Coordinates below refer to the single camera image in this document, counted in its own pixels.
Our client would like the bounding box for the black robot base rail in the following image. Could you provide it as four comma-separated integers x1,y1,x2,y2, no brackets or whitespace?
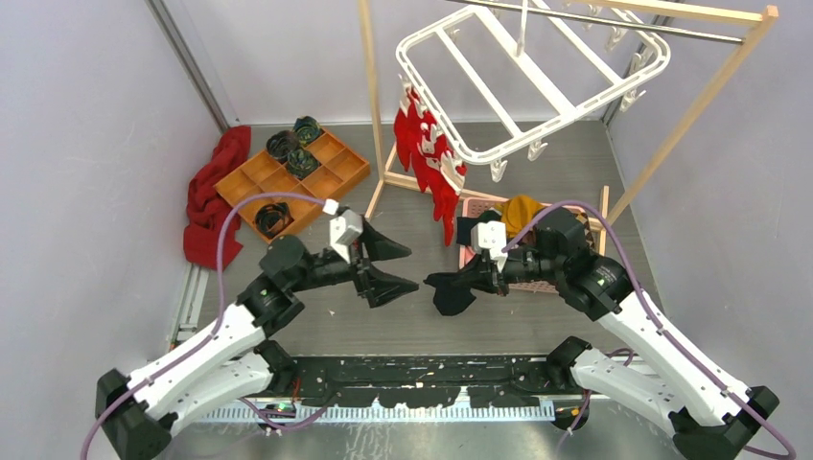
254,355,584,408

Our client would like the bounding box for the metal hanger rod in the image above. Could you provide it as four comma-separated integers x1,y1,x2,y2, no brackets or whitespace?
448,0,745,45

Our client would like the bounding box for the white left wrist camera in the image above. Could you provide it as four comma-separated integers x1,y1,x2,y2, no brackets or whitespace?
322,198,363,264

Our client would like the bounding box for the dark sock in basket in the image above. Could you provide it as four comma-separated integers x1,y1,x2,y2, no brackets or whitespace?
455,210,501,246

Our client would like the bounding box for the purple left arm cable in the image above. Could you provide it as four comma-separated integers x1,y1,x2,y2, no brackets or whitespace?
79,192,332,460

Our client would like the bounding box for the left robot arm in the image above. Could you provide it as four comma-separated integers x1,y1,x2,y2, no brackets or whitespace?
95,210,418,459

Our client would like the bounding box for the red snowflake christmas sock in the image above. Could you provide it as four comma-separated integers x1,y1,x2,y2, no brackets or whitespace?
393,91,420,172

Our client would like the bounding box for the red cloth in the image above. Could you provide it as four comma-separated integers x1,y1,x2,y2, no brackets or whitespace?
182,126,251,270

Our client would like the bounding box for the red santa christmas sock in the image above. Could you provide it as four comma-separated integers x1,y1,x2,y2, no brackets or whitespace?
405,105,430,193

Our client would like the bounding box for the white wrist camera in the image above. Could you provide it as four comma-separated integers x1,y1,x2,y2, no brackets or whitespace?
322,198,363,264
471,221,507,271

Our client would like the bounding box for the rolled dark patterned sock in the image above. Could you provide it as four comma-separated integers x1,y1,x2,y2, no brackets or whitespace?
286,149,321,180
266,129,301,164
293,115,323,146
254,202,293,239

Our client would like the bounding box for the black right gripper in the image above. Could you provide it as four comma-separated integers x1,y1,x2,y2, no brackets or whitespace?
451,246,563,296

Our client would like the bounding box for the orange wooden compartment tray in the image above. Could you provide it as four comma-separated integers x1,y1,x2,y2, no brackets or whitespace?
215,127,371,243

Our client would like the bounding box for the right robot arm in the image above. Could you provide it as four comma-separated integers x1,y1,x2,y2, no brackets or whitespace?
426,202,778,459

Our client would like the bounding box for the white clip sock hanger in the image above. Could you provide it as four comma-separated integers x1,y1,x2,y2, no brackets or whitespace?
395,3,672,182

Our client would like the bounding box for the black sock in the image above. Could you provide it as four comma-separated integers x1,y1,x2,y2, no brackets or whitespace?
424,272,476,316

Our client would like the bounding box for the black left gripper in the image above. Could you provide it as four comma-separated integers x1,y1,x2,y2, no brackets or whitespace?
290,217,419,307

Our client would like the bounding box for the yellow sock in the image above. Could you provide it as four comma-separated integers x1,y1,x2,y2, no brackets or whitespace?
493,195,545,239

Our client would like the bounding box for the pink laundry basket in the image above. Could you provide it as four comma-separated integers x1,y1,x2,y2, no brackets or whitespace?
459,197,607,294

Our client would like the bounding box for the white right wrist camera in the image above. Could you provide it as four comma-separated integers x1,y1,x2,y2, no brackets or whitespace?
471,221,507,271

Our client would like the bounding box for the wooden clothes rack frame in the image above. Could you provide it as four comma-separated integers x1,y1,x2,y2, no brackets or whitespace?
396,1,778,222

